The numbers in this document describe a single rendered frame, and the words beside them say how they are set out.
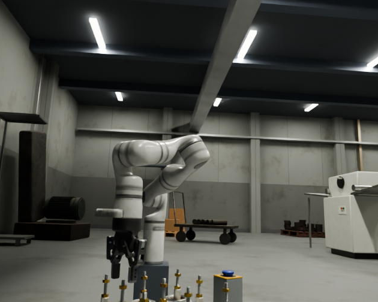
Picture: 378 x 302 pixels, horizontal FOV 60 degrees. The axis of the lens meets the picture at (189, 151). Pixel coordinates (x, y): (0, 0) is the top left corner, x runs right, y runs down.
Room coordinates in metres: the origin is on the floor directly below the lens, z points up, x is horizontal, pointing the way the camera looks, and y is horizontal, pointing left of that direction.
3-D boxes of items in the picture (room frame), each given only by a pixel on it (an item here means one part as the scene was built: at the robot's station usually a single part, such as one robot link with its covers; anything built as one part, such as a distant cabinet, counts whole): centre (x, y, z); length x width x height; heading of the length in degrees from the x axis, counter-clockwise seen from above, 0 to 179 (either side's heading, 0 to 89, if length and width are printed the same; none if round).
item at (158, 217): (1.49, 0.14, 0.54); 0.09 x 0.09 x 0.17; 26
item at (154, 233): (1.49, 0.14, 0.39); 0.09 x 0.09 x 0.17; 5
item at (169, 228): (8.32, 0.46, 0.33); 1.22 x 0.89 x 0.65; 3
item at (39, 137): (6.37, 2.52, 1.01); 1.20 x 1.20 x 2.01; 5
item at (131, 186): (0.88, 0.16, 0.63); 0.09 x 0.07 x 0.15; 57
